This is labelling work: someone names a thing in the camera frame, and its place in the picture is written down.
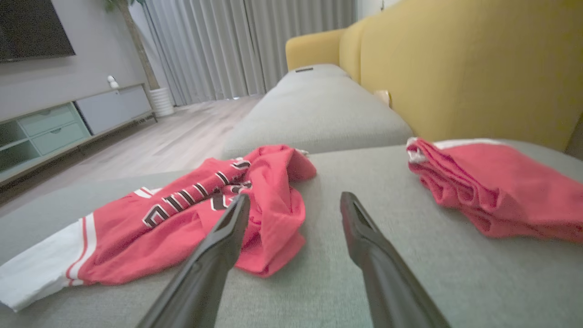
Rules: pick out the folded red jersey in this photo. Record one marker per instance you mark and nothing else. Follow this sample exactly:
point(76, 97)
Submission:
point(501, 191)

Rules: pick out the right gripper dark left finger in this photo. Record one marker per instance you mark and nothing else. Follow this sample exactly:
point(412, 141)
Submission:
point(205, 273)

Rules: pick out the beige sofa tag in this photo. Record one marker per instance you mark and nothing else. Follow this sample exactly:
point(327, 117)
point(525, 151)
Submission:
point(382, 97)

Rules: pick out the small grey sofa seat cushion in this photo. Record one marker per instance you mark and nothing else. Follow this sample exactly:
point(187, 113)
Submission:
point(319, 114)

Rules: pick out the black sofa label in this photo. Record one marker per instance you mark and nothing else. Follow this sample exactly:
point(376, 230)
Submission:
point(304, 69)

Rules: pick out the black flat television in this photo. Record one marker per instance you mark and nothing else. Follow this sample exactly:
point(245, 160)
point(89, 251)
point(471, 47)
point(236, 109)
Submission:
point(32, 27)

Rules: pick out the small white figurine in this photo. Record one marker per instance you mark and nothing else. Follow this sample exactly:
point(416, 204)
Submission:
point(112, 82)

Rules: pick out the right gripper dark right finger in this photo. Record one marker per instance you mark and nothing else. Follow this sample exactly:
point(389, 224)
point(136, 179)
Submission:
point(387, 282)

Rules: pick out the red jersey with black lettering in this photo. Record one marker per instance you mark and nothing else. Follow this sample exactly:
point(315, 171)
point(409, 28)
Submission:
point(136, 237)

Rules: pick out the yellow sofa backrest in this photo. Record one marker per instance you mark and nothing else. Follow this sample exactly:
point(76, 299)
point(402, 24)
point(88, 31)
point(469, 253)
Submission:
point(455, 68)

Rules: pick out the grey and green TV cabinet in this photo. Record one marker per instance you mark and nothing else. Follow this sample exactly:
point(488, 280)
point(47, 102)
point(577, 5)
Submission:
point(114, 107)

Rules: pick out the grey pleated curtain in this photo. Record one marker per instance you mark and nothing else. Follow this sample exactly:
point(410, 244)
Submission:
point(227, 45)

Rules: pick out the large grey sofa seat cushion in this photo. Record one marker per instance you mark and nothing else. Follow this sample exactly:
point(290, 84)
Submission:
point(328, 282)

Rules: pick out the green potted tree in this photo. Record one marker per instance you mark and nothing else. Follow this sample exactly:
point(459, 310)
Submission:
point(136, 45)

